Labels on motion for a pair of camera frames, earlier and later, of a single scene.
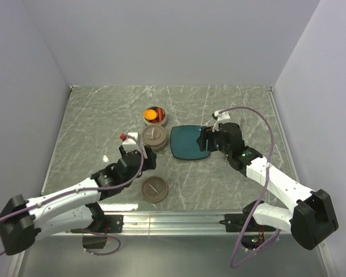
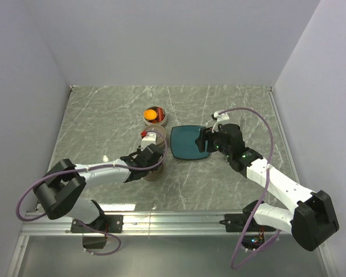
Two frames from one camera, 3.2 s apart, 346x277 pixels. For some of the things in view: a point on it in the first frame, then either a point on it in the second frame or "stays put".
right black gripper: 207,133 stays put
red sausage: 160,113 stays put
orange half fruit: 150,114 stays put
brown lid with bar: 154,189 → 154,175
